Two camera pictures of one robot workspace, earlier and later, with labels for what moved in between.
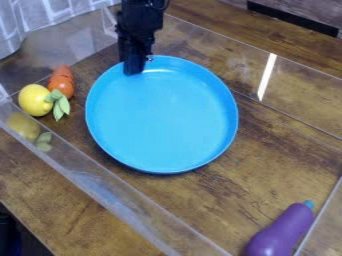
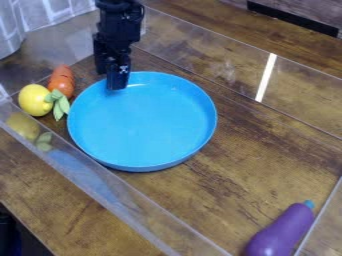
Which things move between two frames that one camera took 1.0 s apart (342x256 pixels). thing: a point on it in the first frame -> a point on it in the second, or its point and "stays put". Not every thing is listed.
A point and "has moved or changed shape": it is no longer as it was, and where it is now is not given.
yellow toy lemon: (32, 100) stays put
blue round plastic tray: (166, 121) has moved or changed shape
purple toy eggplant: (281, 238) stays put
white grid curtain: (25, 16) stays put
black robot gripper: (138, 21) -> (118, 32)
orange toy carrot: (62, 85) stays put
